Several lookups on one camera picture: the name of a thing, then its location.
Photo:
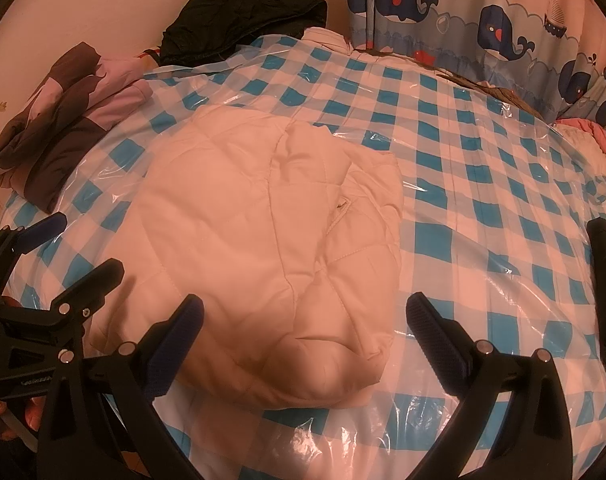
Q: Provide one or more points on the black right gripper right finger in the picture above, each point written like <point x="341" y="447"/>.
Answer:
<point x="534" y="440"/>

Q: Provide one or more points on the whale print curtain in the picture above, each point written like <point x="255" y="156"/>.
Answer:
<point x="551" y="53"/>

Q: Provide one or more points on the person left hand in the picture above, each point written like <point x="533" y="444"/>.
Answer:
<point x="32" y="417"/>

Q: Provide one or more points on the black garment pile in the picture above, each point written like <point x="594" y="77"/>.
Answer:
<point x="208" y="31"/>

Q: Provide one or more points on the pink clothes by curtain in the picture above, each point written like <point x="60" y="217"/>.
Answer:
<point x="593" y="128"/>

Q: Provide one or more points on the pink and brown garment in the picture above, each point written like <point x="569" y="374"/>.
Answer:
<point x="83" y="96"/>

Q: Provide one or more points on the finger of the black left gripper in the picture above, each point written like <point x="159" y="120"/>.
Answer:
<point x="76" y="304"/>
<point x="15" y="243"/>

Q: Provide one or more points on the cream quilted down jacket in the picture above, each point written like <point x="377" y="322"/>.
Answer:
<point x="290" y="237"/>

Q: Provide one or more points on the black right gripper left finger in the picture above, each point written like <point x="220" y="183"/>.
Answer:
<point x="99" y="421"/>

